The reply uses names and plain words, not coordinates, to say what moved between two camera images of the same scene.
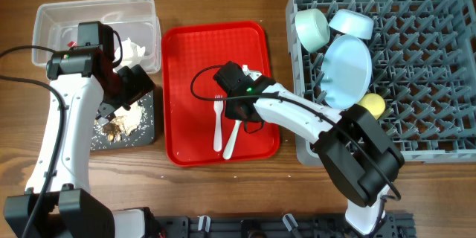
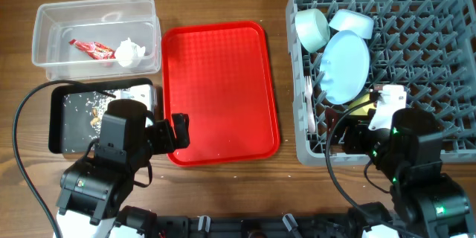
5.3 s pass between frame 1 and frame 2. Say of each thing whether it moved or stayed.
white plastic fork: moved
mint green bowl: stayed
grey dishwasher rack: stayed
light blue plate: stayed
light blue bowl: stayed
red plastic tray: stayed
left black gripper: moved
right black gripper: moved
